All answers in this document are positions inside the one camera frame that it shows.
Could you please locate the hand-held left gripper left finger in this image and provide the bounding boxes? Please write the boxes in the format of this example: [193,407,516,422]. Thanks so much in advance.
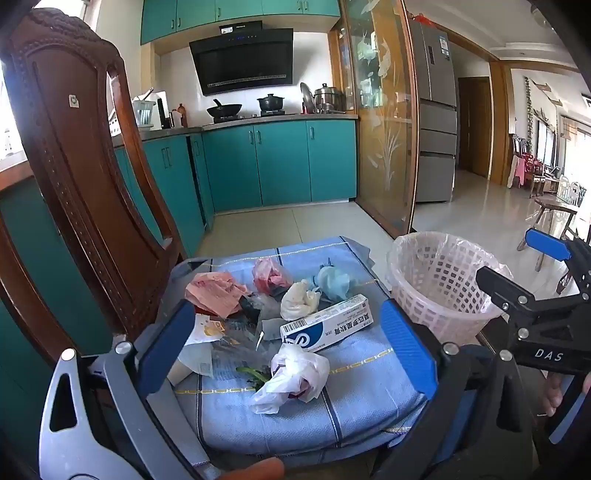
[39,299,218,480]

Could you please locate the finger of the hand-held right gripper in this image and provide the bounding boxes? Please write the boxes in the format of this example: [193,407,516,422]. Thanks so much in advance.
[525,228,591,281]
[475,266,537,341]

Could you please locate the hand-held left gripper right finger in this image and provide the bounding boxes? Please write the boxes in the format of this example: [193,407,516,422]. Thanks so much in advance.
[369,299,536,480]

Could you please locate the white wet wipes packet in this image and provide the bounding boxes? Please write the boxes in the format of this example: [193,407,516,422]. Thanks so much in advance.
[185,315,228,348]

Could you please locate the white plastic mesh waste basket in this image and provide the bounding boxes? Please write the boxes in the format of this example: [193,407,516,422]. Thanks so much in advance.
[385,232,513,344]

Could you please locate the clear printed plastic bag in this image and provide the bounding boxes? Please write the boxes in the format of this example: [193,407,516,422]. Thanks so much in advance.
[178,318,280,380]

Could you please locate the pink printed bag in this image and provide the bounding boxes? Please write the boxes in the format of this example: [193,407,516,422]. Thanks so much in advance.
[185,271,250,319]

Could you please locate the white toothpaste box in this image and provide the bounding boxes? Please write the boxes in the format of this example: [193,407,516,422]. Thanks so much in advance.
[279,294,375,354]

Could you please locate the green vegetable scrap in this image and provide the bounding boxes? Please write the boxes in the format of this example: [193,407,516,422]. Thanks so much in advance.
[235,366,271,385]

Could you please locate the grey plastic bag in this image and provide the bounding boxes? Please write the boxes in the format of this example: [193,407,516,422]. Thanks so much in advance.
[238,293,282,325]

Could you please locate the blue cloth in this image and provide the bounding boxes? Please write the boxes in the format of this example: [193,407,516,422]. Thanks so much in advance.
[314,264,354,301]

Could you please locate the white plastic bag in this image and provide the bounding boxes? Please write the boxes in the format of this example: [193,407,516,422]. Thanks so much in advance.
[249,344,331,415]

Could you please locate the white tissue wad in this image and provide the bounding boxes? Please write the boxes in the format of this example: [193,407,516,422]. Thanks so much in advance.
[281,279,320,321]

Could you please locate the translucent pink plastic bag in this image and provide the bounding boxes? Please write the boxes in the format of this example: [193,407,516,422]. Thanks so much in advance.
[252,257,294,296]

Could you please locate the person's right hand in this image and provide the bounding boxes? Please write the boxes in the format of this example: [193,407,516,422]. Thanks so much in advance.
[541,372,565,417]

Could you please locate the wooden low table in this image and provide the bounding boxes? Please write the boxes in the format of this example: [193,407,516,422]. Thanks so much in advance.
[516,194,580,273]

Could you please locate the blue checked blanket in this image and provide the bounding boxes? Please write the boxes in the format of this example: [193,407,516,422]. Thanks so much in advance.
[139,235,462,468]

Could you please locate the pink cloth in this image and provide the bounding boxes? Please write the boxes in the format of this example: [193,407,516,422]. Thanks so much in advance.
[509,154,532,189]

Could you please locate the wooden door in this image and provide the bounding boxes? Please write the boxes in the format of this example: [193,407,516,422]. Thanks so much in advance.
[458,76,492,178]

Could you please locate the silver refrigerator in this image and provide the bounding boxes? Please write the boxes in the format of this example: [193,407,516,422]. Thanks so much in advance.
[409,19,458,204]

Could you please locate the etched glass sliding door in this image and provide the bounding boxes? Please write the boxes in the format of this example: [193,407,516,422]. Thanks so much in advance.
[329,0,419,238]

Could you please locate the carved wooden chair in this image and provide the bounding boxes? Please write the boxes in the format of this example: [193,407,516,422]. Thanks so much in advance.
[0,8,188,370]

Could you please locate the teal lower cabinets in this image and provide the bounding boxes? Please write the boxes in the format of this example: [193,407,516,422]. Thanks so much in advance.
[0,119,358,361]

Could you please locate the teal cabinets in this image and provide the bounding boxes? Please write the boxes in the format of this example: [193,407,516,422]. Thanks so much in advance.
[141,0,342,45]
[0,119,358,361]

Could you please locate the white dish rack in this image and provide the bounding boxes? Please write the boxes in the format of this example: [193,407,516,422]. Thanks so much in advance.
[131,88,156,127]

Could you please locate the black wok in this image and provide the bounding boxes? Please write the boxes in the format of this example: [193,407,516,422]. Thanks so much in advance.
[206,99,243,118]

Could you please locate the black gas hob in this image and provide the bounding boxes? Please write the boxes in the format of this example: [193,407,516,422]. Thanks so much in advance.
[203,113,296,123]

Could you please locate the steel stockpot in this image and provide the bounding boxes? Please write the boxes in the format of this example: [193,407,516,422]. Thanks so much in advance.
[314,84,345,112]

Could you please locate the grey kitchen countertop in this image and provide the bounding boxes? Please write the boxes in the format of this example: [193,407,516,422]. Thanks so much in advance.
[111,112,360,147]

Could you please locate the steel pan lid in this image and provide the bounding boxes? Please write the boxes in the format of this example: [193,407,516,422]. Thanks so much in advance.
[300,82,319,114]

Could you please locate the black range hood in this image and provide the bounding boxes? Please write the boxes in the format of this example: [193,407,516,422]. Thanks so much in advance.
[189,21,295,97]

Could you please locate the teal upper cabinets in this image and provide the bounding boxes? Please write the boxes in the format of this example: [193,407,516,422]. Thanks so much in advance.
[141,0,342,45]

